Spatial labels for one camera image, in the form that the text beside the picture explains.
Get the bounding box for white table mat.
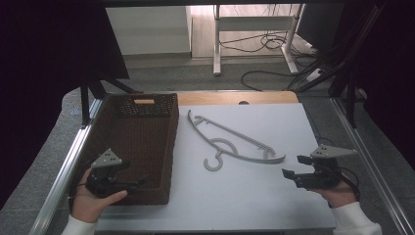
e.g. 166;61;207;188
96;102;338;234

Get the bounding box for white power strip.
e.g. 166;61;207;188
305;68;325;83

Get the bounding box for white desk frame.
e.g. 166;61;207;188
212;3;306;78

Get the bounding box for tangled black floor cables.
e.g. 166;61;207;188
218;29;316;54

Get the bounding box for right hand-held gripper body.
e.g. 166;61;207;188
297;144;358;191

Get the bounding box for person's right hand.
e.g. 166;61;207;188
314;177;360;210

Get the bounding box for grey plastic clothes hanger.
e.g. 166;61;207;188
186;109;287;172

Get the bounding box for white cabinet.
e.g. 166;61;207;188
105;5;193;57

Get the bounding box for aluminium frame rail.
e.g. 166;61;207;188
330;97;415;235
28;97;106;235

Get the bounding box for person's left hand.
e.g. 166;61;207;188
69;167;129;224

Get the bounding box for brown woven basket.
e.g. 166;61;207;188
73;93;180;207

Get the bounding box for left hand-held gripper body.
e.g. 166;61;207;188
85;148;131;199

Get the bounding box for black metal stand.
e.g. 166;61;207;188
79;70;144;127
287;3;390;129

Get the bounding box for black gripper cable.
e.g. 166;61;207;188
338;166;362;202

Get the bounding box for long black floor cable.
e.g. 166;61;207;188
240;70;297;92

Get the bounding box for dark curtain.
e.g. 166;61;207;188
0;0;130;210
339;0;415;170

